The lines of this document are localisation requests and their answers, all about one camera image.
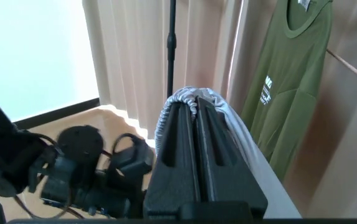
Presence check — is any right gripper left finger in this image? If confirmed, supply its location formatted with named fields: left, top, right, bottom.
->
left=143, top=101, right=201, bottom=218

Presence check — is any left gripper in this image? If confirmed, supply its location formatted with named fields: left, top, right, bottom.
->
left=72, top=173, right=145, bottom=218

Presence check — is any pale grey garment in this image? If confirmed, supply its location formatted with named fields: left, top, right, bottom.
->
left=154, top=86, right=303, bottom=218

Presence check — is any green printed shirt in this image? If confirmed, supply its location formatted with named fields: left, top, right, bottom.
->
left=240, top=0, right=334, bottom=182

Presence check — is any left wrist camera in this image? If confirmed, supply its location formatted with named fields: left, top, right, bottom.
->
left=109, top=144, right=155, bottom=180

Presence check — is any pink clothes hanger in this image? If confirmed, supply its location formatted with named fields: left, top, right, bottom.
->
left=325, top=48, right=357, bottom=77

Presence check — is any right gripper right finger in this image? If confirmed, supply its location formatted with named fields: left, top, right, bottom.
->
left=195, top=98, right=268, bottom=218

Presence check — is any black clothes rack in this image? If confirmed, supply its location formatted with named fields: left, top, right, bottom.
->
left=166, top=0, right=178, bottom=99

